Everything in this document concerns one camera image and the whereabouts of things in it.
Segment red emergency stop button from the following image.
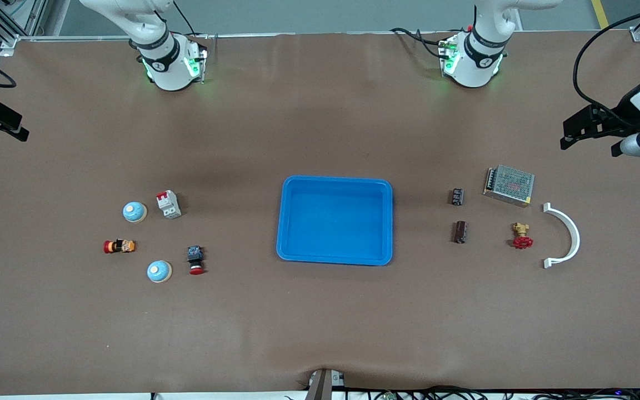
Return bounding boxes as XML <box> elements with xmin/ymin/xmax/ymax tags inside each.
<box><xmin>187</xmin><ymin>246</ymin><xmax>206</xmax><ymax>276</ymax></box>

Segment brass valve red handwheel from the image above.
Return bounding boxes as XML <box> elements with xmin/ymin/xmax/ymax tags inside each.
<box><xmin>511</xmin><ymin>222</ymin><xmax>534</xmax><ymax>250</ymax></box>

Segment black left base cables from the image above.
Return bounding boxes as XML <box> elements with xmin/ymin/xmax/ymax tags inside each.
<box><xmin>391</xmin><ymin>27</ymin><xmax>468</xmax><ymax>59</ymax></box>

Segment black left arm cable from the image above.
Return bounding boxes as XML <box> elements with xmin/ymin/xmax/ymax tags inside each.
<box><xmin>573</xmin><ymin>3</ymin><xmax>640</xmax><ymax>126</ymax></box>

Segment blue plastic tray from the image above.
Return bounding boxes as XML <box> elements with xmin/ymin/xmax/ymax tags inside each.
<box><xmin>276</xmin><ymin>176</ymin><xmax>394</xmax><ymax>266</ymax></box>

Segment aluminium frame with struts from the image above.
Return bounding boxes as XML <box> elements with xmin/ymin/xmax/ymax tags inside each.
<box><xmin>0</xmin><ymin>0</ymin><xmax>48</xmax><ymax>51</ymax></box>

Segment white curved plastic bracket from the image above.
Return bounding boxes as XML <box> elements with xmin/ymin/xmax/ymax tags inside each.
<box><xmin>542</xmin><ymin>202</ymin><xmax>581</xmax><ymax>269</ymax></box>

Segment white red circuit breaker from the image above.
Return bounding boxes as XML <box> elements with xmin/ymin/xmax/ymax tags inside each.
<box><xmin>156</xmin><ymin>189</ymin><xmax>182</xmax><ymax>219</ymax></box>

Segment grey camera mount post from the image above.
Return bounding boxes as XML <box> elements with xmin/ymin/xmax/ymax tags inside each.
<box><xmin>304</xmin><ymin>368</ymin><xmax>346</xmax><ymax>400</ymax></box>

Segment black right base cable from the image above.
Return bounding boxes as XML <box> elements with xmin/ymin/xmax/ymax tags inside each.
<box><xmin>173</xmin><ymin>0</ymin><xmax>209</xmax><ymax>39</ymax></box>

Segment metal mesh power supply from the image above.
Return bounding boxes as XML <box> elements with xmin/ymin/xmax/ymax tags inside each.
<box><xmin>483</xmin><ymin>164</ymin><xmax>536</xmax><ymax>208</ymax></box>

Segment light blue desk bell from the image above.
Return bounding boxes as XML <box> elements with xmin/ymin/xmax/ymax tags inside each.
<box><xmin>147</xmin><ymin>260</ymin><xmax>173</xmax><ymax>284</ymax></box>
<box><xmin>122</xmin><ymin>201</ymin><xmax>148</xmax><ymax>224</ymax></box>

